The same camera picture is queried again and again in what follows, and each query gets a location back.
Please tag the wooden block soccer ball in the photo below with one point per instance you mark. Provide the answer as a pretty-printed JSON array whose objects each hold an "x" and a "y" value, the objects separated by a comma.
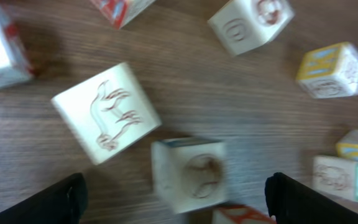
[{"x": 244, "y": 25}]

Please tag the wooden block baseball picture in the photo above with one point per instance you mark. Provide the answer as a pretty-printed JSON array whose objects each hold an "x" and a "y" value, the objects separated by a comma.
[{"x": 188, "y": 173}]

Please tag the wooden block yellow letter B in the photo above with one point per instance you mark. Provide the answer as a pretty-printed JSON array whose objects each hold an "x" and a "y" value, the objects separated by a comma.
[{"x": 330, "y": 72}]

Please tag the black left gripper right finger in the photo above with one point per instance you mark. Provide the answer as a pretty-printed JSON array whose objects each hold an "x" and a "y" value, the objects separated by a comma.
[{"x": 291, "y": 202}]

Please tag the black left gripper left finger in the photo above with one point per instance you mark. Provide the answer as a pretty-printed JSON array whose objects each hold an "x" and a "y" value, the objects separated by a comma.
[{"x": 63, "y": 202}]

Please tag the wooden block animal picture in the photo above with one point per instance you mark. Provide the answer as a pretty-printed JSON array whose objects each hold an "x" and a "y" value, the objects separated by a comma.
[{"x": 107, "y": 113}]

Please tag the wooden block leaf picture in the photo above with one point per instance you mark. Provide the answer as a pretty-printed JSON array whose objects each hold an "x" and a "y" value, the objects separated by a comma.
[{"x": 239, "y": 214}]

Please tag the wooden block green letter Z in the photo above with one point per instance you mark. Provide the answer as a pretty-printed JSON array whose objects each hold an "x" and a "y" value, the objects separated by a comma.
[{"x": 336, "y": 176}]

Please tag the wooden block red letter M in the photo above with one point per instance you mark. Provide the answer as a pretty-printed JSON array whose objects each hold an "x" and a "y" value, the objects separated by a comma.
[{"x": 120, "y": 12}]

